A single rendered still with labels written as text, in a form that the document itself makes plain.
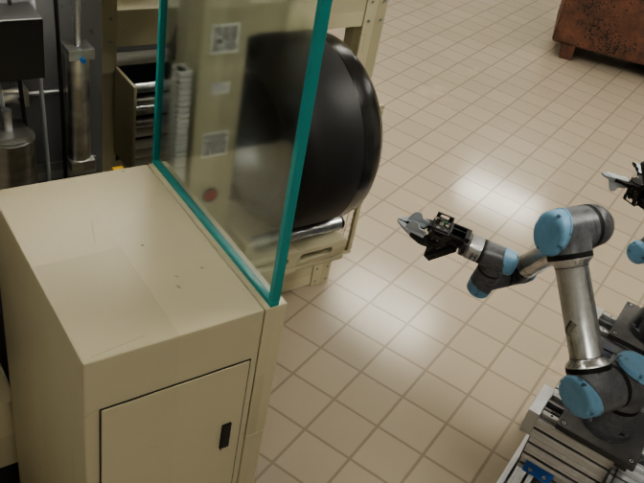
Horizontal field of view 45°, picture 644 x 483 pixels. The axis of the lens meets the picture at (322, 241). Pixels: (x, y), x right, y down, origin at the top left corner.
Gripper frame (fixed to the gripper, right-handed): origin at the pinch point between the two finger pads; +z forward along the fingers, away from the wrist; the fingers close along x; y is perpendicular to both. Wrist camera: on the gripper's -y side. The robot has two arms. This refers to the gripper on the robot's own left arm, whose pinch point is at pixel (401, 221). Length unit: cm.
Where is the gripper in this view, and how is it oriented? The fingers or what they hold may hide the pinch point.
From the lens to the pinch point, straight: 231.0
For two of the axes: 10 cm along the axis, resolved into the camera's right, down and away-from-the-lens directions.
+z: -9.2, -3.9, 0.4
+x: -3.5, 7.6, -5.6
